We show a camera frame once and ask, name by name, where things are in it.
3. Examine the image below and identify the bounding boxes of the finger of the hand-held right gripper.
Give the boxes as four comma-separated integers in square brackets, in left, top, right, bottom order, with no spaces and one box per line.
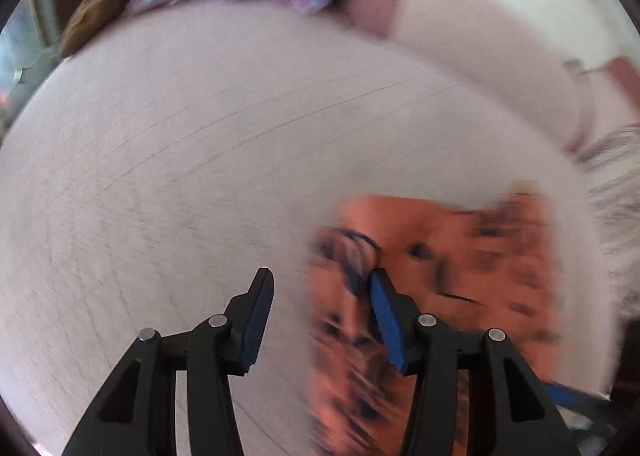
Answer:
[542,378,621,426]

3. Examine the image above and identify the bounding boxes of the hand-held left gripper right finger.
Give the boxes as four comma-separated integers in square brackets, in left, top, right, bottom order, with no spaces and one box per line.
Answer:
[369,269,582,456]

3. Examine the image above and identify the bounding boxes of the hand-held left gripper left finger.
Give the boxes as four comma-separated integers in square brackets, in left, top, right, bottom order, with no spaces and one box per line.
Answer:
[62,267,275,456]

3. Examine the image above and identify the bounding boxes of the orange black floral garment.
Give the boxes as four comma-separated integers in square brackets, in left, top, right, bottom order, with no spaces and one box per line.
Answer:
[304,192,567,456]

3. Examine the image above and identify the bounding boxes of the pink quilted sofa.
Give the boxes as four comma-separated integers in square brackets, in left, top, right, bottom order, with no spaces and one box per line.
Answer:
[0,0,640,456]

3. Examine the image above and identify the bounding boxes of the grey striped cloth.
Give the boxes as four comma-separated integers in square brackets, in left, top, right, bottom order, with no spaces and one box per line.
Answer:
[570,123,640,318]

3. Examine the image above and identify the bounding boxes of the pink sofa back cushion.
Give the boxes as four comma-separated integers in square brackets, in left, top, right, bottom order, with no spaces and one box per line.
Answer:
[344,0,587,148]

